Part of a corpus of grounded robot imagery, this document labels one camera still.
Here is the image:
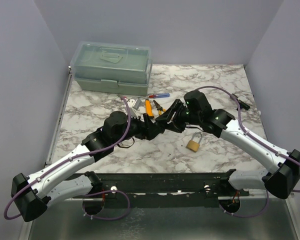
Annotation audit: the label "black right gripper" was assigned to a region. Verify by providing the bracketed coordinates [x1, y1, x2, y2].
[156, 99, 202, 134]

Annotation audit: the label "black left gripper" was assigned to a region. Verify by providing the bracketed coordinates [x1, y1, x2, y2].
[113, 111, 163, 146]

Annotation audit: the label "black padlock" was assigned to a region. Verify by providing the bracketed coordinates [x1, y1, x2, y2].
[154, 116, 169, 131]

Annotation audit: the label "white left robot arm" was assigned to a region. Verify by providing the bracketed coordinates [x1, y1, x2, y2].
[11, 111, 168, 222]

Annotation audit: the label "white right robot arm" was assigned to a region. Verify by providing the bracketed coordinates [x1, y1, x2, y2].
[155, 90, 300, 199]

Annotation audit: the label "red blue screwdriver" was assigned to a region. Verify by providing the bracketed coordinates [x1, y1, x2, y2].
[147, 93, 170, 99]

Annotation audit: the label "orange utility knife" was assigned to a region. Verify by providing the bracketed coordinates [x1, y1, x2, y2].
[145, 98, 154, 119]

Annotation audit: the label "brass padlock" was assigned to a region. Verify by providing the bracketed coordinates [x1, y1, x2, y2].
[186, 131, 203, 153]

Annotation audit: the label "black T-shaped connector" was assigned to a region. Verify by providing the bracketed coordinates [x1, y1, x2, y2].
[231, 93, 251, 111]

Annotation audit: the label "green plastic toolbox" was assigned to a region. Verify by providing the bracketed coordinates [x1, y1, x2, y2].
[70, 41, 153, 97]

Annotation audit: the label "yellow handled pliers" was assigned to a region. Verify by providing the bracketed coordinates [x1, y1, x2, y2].
[153, 100, 166, 116]

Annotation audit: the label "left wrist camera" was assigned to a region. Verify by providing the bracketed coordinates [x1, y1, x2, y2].
[127, 98, 142, 119]

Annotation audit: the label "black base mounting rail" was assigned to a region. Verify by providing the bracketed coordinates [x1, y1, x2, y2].
[84, 169, 249, 209]

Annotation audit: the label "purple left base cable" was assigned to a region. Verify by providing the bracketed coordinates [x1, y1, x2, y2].
[82, 190, 131, 221]

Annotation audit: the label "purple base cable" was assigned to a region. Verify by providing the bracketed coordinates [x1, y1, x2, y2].
[82, 190, 131, 221]
[222, 189, 270, 218]

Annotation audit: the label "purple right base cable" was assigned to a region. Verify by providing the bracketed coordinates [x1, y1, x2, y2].
[222, 189, 270, 218]

